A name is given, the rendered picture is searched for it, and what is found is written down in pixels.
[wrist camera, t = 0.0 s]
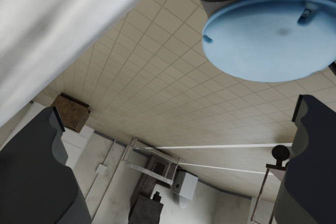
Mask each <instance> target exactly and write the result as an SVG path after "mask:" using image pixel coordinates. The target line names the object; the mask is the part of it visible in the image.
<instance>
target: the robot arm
mask: <svg viewBox="0 0 336 224"><path fill-rule="evenodd" d="M140 1H141V0H0V128H1V127H2V126H3V125H4V124H5V123H7V122H8V121H9V120H10V119H11V118H12V117H13V116H14V115H15V114H16V113H18V112H19V111H20V110H21V109H22V108H23V107H24V106H25V105H26V104H27V103H29V102H30V101H31V100H32V99H33V98H34V97H35V96H36V95H37V94H39V93H40V92H41V91H42V90H43V89H44V88H45V87H46V86H47V85H48V84H50V83H51V82H52V81H53V80H54V79H55V78H56V77H57V76H58V75H60V74H61V73H62V72H63V71H64V70H65V69H66V68H67V67H68V66H69V65H71V64H72V63H73V62H74V61H75V60H76V59H77V58H78V57H79V56H81V55H82V54H83V53H84V52H85V51H86V50H87V49H88V48H89V47H90V46H92V45H93V44H94V43H95V42H96V41H97V40H98V39H99V38H100V37H102V36H103V35H104V34H105V33H106V32H107V31H108V30H109V29H110V28H111V27H113V26H114V25H115V24H116V23H117V22H118V21H119V20H120V19H121V18H123V17H124V16H125V15H126V14H127V13H128V12H129V11H130V10H131V9H132V8H134V7H135V6H136V5H137V4H138V3H139V2H140ZM199 1H200V2H201V4H202V6H203V8H204V10H205V12H206V14H207V18H208V19H207V21H206V22H205V24H204V26H203V28H202V42H201V43H202V49H203V52H204V54H205V56H206V57H207V59H208V60H209V61H210V62H211V63H212V64H213V65H214V66H215V67H217V68H218V69H220V70H221V71H223V72H225V73H227V74H229V75H232V76H234V77H238V78H242V79H244V80H249V81H256V82H285V81H291V80H296V79H300V78H304V77H307V76H310V75H312V74H313V73H314V72H317V71H320V70H322V69H324V68H326V67H327V66H329V65H330V64H331V63H332V62H334V61H335V60H336V0H199ZM292 122H294V124H295V126H296V127H297V131H296V134H295V137H294V140H293V142H292V145H291V149H292V151H293V153H294V155H295V157H293V158H291V159H290V160H289V162H288V165H287V168H286V171H285V173H284V176H283V179H282V182H281V185H280V188H279V191H278V194H277V199H276V203H275V207H274V211H273V215H274V218H275V220H276V222H277V224H336V112H335V111H333V110H332V109H331V108H329V107H328V106H326V105H325V104H324V103H322V102H321V101H319V100H318V99H317V98H315V97H314V96H312V95H310V94H304V95H302V94H300V95H299V96H298V98H297V102H296V105H295V109H294V113H293V117H292ZM63 132H65V128H64V125H63V122H62V119H61V117H60V114H59V111H58V109H57V107H56V106H53V107H51V106H49V107H46V108H44V109H43V110H42V111H40V112H39V113H38V114H37V115H36V116H35V117H34V118H33V119H32V120H31V121H30V122H29V123H28V124H26V125H25V126H24V127H23V128H22V129H21V130H20V131H19V132H18V133H17V134H16V135H15V136H14V137H13V138H12V139H11V140H10V141H9V142H8V143H7V144H6V145H5V146H4V147H3V148H2V149H1V151H0V224H91V216H90V213H89V210H88V207H87V204H86V201H85V198H84V195H83V193H82V191H81V189H80V186H79V184H78V182H77V179H76V177H75V175H74V173H73V170H72V169H71V168H70V167H69V166H66V162H67V160H68V157H69V156H68V154H67V151H66V149H65V147H64V144H63V142H62V140H61V137H62V135H63Z"/></svg>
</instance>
